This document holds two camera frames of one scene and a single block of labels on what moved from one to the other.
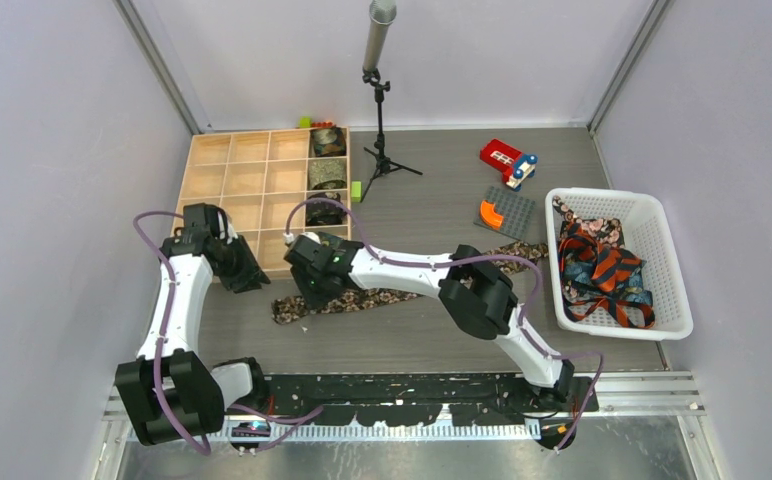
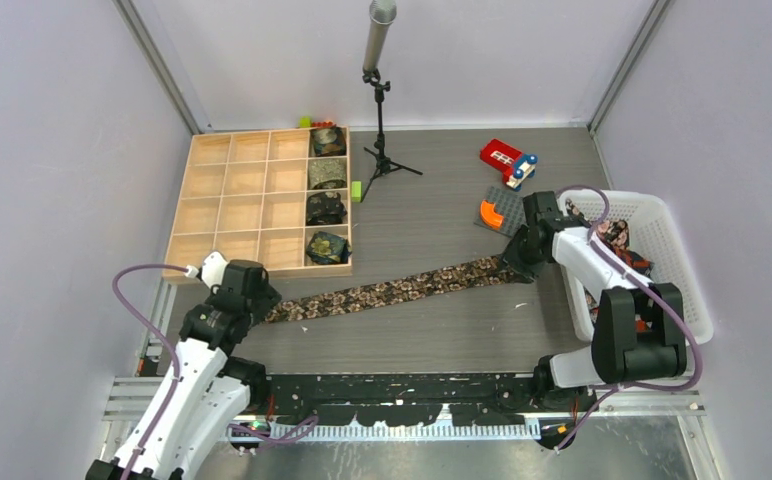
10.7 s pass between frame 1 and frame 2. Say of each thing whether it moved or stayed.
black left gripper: moved
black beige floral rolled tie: stayed
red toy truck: stayed
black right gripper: moved
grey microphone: stayed
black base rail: stayed
